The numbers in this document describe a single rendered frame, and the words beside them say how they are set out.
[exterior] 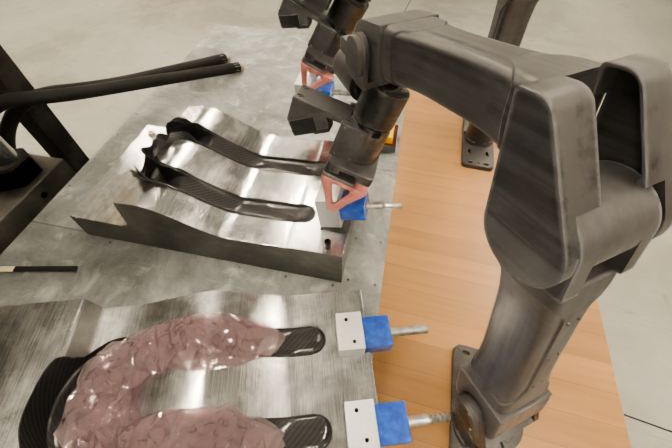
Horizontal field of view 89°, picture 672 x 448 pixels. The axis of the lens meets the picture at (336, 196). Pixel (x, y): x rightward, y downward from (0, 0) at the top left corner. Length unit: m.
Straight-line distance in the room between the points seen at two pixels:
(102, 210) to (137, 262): 0.11
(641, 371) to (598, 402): 1.10
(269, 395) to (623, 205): 0.42
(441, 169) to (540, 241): 0.59
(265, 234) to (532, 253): 0.42
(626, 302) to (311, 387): 1.56
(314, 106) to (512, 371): 0.35
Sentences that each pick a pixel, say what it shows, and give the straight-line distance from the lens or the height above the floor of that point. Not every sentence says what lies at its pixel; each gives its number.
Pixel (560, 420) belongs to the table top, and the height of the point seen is 0.80.
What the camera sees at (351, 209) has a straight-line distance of 0.53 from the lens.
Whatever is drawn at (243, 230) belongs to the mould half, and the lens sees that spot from 0.59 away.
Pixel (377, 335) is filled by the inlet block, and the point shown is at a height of 0.87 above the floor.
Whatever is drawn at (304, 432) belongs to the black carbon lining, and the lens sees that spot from 0.51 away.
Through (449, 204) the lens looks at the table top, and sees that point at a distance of 0.75.
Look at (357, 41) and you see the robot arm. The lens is 0.38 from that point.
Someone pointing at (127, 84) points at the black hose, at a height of 0.90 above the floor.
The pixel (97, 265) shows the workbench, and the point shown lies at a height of 0.80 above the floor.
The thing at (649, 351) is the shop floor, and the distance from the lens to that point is 1.83.
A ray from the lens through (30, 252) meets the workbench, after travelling 0.86.
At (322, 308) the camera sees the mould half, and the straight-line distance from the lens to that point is 0.54.
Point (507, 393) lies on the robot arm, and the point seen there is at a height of 0.99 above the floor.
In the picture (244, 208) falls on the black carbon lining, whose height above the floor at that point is 0.88.
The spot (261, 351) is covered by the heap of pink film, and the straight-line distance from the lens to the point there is 0.50.
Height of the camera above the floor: 1.36
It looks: 51 degrees down
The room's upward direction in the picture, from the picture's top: straight up
